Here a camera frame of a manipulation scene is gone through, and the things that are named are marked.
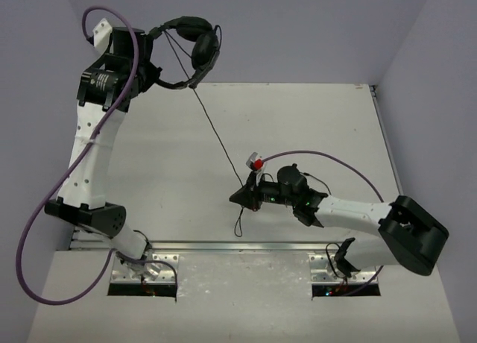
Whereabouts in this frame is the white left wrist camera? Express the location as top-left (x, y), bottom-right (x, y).
top-left (93, 18), bottom-right (113, 53)

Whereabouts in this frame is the black over-ear headphones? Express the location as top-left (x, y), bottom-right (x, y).
top-left (148, 16), bottom-right (221, 90)

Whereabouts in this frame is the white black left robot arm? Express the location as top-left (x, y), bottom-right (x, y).
top-left (44, 27), bottom-right (157, 260)

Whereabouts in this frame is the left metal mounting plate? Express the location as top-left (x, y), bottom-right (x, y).
top-left (110, 253), bottom-right (179, 285)

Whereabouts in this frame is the right side aluminium rail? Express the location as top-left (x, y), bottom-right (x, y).
top-left (366, 84), bottom-right (403, 203)

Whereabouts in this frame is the metal mounting plate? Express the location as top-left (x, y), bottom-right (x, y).
top-left (308, 251), bottom-right (377, 285)
top-left (110, 253), bottom-right (179, 285)

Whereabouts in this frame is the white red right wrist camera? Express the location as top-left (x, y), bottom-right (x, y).
top-left (246, 152), bottom-right (266, 185)

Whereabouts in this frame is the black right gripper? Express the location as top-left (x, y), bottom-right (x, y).
top-left (231, 171), bottom-right (297, 212)

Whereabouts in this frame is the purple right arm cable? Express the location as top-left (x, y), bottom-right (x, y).
top-left (260, 150), bottom-right (385, 295)

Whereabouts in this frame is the aluminium rail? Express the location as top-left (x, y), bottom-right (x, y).
top-left (366, 84), bottom-right (403, 203)
top-left (70, 239), bottom-right (422, 252)

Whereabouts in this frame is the black headphone cable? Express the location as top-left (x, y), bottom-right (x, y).
top-left (162, 23), bottom-right (254, 238)

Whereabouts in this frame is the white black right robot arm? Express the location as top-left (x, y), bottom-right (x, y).
top-left (229, 165), bottom-right (449, 277)

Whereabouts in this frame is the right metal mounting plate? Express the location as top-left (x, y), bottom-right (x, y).
top-left (308, 251), bottom-right (377, 285)

